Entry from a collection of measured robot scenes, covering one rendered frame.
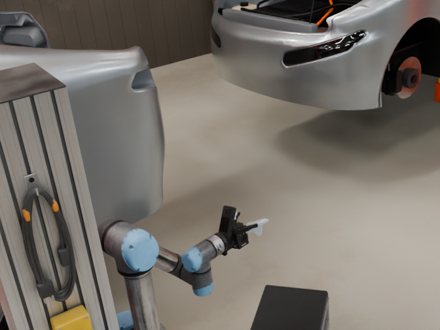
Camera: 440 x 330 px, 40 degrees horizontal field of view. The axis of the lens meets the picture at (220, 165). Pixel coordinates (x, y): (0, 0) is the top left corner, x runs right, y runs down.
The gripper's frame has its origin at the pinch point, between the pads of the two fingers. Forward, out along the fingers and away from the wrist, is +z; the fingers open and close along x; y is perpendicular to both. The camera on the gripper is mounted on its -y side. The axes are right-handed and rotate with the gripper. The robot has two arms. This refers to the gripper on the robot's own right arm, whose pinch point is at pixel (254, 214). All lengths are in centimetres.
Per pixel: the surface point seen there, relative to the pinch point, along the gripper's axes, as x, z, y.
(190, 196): -217, 138, 94
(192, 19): -495, 423, 2
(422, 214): -55, 219, 116
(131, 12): -513, 338, -29
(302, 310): -31, 50, 86
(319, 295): -31, 65, 86
